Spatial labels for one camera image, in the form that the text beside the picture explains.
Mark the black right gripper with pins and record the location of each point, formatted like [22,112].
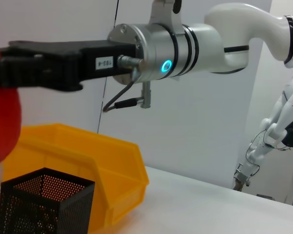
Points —
[105,48]

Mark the red-orange orange fruit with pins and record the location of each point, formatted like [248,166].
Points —
[5,122]

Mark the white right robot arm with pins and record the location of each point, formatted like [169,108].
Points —
[224,36]

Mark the black mesh pen holder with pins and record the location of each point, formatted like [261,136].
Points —
[73,209]

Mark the yellow plastic bin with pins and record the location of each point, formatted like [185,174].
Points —
[117,165]

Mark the white humanoid robot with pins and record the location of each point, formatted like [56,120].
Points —
[290,107]

